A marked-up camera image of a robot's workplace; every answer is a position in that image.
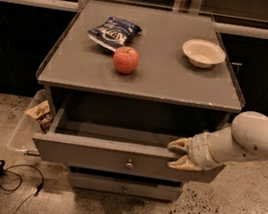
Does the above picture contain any clear plastic snack bin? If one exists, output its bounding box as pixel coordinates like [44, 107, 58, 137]
[6, 89, 47, 165]

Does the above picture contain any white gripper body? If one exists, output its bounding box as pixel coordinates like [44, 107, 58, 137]
[184, 129, 228, 173]

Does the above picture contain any red apple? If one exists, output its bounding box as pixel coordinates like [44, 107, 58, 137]
[113, 46, 140, 75]

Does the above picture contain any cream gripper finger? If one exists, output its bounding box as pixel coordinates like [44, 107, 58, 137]
[167, 155, 201, 171]
[167, 137, 190, 154]

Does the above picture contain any tan snack packet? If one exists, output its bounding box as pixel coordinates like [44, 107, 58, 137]
[26, 100, 53, 133]

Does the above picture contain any grey drawer cabinet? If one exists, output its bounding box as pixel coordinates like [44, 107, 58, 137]
[19, 0, 258, 213]

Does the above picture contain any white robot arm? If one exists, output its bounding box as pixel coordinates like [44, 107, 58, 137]
[167, 111, 268, 171]

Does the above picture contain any blue chip bag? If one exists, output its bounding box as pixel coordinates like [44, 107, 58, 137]
[87, 16, 142, 52]

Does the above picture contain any white paper bowl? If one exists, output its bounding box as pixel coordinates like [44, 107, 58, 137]
[182, 39, 226, 69]

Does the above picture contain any grey bottom drawer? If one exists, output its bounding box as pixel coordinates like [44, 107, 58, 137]
[68, 172, 182, 202]

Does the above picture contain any grey drawer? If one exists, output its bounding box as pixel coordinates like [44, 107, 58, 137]
[33, 98, 222, 183]
[68, 172, 182, 202]

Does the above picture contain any grey top drawer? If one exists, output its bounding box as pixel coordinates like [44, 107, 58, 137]
[33, 98, 222, 183]

